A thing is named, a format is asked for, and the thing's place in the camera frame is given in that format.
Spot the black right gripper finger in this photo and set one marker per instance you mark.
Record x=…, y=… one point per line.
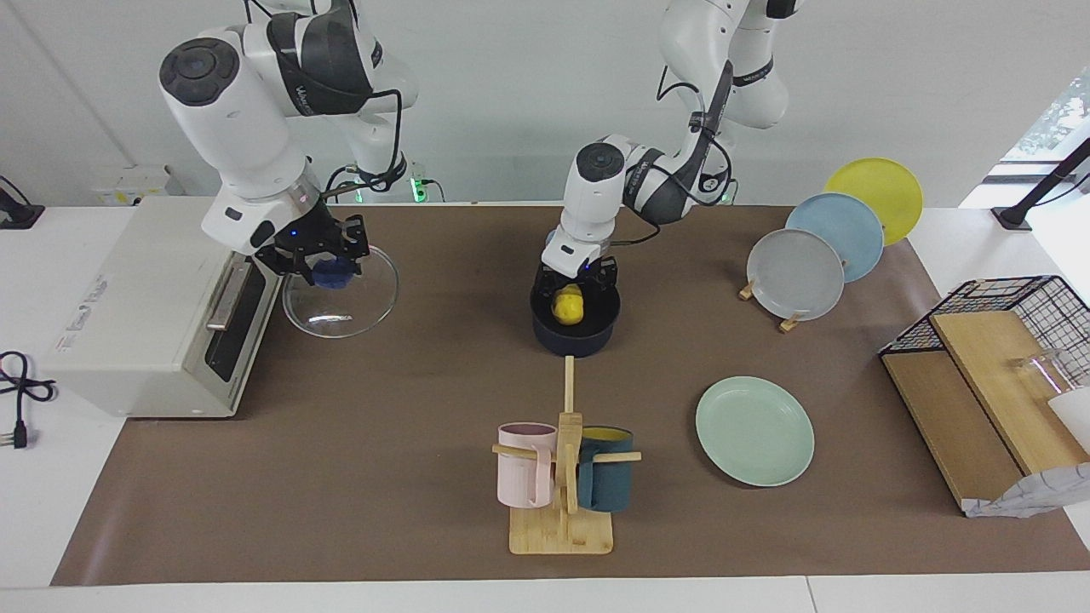
x=307, y=277
x=353, y=265

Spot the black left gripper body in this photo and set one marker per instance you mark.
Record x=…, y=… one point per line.
x=606, y=274

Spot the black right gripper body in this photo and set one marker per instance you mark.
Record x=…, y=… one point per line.
x=315, y=238

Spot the yellow potato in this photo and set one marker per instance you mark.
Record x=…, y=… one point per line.
x=568, y=306

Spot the glass lid with blue knob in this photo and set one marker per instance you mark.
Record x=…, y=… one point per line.
x=358, y=302

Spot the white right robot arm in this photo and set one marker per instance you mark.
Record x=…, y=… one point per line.
x=247, y=128

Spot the dark blue pot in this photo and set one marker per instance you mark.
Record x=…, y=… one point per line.
x=575, y=340

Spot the wooden plate rack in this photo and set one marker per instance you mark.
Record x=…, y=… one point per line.
x=789, y=323

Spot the grey plate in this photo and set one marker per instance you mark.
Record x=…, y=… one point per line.
x=796, y=277

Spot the light green plate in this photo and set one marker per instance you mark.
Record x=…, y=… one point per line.
x=754, y=434

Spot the light blue plate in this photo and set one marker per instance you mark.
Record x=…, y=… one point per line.
x=843, y=226

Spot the yellow plate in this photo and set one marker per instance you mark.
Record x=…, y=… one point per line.
x=881, y=187

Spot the white toaster oven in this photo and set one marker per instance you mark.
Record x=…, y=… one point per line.
x=145, y=298

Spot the pink mug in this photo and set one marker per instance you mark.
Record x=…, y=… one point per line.
x=521, y=472

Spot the dark teal mug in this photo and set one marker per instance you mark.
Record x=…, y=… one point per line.
x=606, y=481

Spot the brown table mat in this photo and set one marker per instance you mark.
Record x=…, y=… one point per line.
x=383, y=494

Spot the wooden mug rack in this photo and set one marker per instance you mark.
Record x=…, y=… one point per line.
x=562, y=536

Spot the black table clamp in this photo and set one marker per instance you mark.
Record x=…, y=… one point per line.
x=17, y=214

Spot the wooden shelf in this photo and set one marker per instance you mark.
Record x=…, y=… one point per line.
x=979, y=366

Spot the clear glass cup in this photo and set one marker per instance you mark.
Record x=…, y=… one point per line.
x=1035, y=375

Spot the white marbled paper sheet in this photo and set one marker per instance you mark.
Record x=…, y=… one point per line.
x=1030, y=495

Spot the white cup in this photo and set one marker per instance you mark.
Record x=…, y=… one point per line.
x=1073, y=410

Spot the white wall outlet box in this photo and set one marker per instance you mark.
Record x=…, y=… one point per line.
x=132, y=183

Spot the black camera stand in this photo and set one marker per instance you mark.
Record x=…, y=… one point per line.
x=1043, y=183

